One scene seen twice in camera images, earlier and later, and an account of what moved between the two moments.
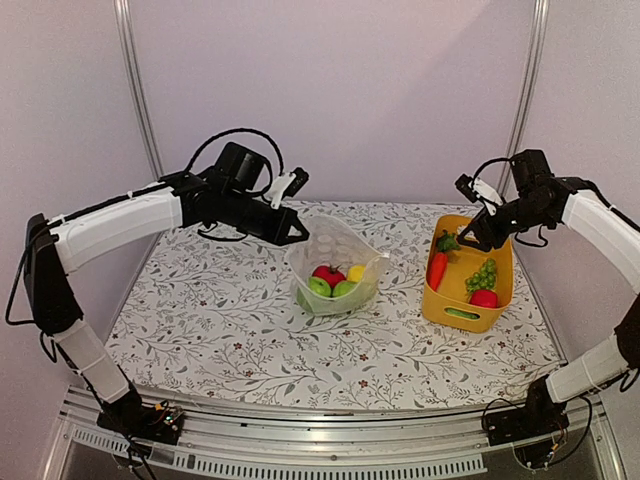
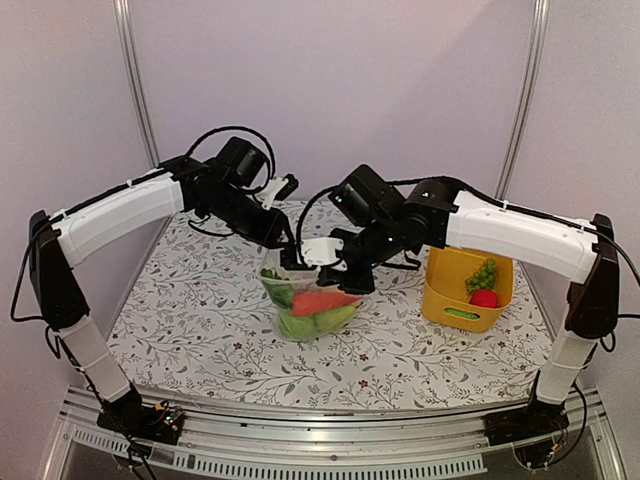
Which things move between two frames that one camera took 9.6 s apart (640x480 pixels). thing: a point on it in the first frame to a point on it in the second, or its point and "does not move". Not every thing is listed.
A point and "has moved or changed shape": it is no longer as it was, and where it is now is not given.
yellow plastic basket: [466, 287] does not move
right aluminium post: [541, 11] does not move
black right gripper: [477, 223] to [363, 284]
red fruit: [484, 298] does not move
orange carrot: [438, 264] to [308, 303]
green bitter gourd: [462, 313] does not move
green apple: [320, 285] to [297, 327]
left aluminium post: [125, 19] does not move
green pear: [342, 288] has moved or changed shape
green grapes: [485, 279] does not move
